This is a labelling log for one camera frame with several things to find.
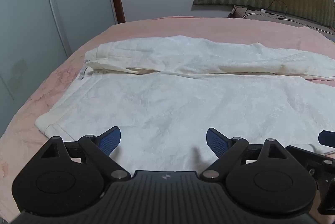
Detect wardrobe with flower decals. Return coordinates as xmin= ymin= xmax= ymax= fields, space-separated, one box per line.
xmin=0 ymin=0 xmax=118 ymax=137

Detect pink blanket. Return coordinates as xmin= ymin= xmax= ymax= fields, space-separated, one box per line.
xmin=0 ymin=15 xmax=335 ymax=223

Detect black cable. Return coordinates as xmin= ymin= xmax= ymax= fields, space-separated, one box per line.
xmin=242 ymin=0 xmax=291 ymax=20

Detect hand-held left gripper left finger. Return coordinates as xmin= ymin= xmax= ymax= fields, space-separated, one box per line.
xmin=42 ymin=126 xmax=131 ymax=180

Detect white pants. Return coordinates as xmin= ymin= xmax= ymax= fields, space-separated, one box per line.
xmin=35 ymin=35 xmax=335 ymax=171

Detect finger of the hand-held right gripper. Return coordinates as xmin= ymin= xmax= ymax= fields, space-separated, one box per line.
xmin=285 ymin=145 xmax=335 ymax=214
xmin=318 ymin=130 xmax=335 ymax=146

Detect brown pillow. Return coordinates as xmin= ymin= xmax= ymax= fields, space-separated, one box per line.
xmin=228 ymin=5 xmax=335 ymax=34

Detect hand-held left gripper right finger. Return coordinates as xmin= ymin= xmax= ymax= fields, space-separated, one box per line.
xmin=200 ymin=128 xmax=290 ymax=180

